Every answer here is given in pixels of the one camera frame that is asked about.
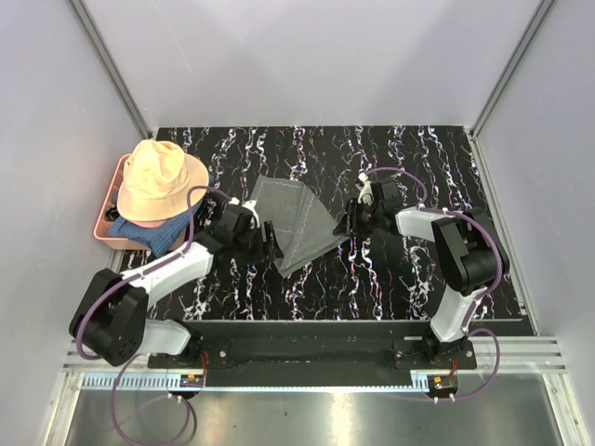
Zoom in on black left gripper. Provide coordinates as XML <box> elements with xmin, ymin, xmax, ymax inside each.
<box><xmin>233</xmin><ymin>222</ymin><xmax>284</xmax><ymax>266</ymax></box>

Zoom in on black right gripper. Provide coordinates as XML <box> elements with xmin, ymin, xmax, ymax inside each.
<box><xmin>333</xmin><ymin>198</ymin><xmax>384</xmax><ymax>238</ymax></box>

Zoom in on grey cloth napkin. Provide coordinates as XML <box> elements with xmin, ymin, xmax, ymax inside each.
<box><xmin>251</xmin><ymin>176</ymin><xmax>347</xmax><ymax>278</ymax></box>

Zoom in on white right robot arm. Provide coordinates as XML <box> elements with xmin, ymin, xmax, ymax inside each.
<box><xmin>334</xmin><ymin>179</ymin><xmax>509</xmax><ymax>369</ymax></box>

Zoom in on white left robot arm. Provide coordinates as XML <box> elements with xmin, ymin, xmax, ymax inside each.
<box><xmin>69</xmin><ymin>202</ymin><xmax>284</xmax><ymax>368</ymax></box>

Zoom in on blue cloth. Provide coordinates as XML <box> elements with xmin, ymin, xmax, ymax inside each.
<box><xmin>106</xmin><ymin>177</ymin><xmax>211</xmax><ymax>256</ymax></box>

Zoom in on peach bucket hat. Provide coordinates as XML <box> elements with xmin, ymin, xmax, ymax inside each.
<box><xmin>116</xmin><ymin>139</ymin><xmax>210</xmax><ymax>225</ymax></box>

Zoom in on pink plastic bin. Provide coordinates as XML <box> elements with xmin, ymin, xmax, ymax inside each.
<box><xmin>92</xmin><ymin>155</ymin><xmax>150</xmax><ymax>252</ymax></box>

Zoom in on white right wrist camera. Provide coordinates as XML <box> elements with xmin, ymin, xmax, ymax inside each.
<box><xmin>358</xmin><ymin>173</ymin><xmax>374</xmax><ymax>205</ymax></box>

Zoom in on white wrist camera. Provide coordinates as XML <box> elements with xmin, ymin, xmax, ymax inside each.
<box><xmin>358</xmin><ymin>173</ymin><xmax>374</xmax><ymax>205</ymax></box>
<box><xmin>229</xmin><ymin>197</ymin><xmax>260</xmax><ymax>229</ymax></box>

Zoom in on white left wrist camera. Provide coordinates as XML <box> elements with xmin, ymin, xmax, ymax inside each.
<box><xmin>229</xmin><ymin>197</ymin><xmax>260</xmax><ymax>229</ymax></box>

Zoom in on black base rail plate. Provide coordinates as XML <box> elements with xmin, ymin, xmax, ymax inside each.
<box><xmin>148</xmin><ymin>321</ymin><xmax>477</xmax><ymax>391</ymax></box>

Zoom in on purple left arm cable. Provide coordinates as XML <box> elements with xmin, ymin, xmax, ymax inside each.
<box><xmin>76</xmin><ymin>185</ymin><xmax>241</xmax><ymax>446</ymax></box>

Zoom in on right aluminium frame post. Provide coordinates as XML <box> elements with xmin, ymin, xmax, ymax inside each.
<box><xmin>469</xmin><ymin>0</ymin><xmax>558</xmax><ymax>138</ymax></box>

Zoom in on aluminium frame post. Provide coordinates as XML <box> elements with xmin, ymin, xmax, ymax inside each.
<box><xmin>65</xmin><ymin>0</ymin><xmax>153</xmax><ymax>138</ymax></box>
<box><xmin>469</xmin><ymin>0</ymin><xmax>558</xmax><ymax>138</ymax></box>

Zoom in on left aluminium frame post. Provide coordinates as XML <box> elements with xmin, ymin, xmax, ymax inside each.
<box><xmin>65</xmin><ymin>0</ymin><xmax>153</xmax><ymax>138</ymax></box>

